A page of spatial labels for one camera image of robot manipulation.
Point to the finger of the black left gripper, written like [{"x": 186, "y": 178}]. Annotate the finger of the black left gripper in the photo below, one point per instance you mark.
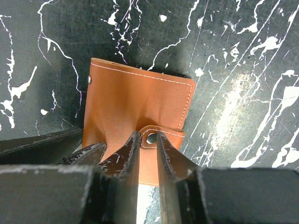
[
  {"x": 14, "y": 145},
  {"x": 90, "y": 155}
]

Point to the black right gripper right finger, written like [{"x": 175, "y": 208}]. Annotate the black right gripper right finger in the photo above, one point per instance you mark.
[{"x": 180, "y": 195}]

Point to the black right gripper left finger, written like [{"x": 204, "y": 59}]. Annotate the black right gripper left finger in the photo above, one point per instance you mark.
[{"x": 112, "y": 195}]

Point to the brown leather card holder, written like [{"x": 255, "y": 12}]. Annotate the brown leather card holder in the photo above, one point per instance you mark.
[{"x": 123, "y": 99}]

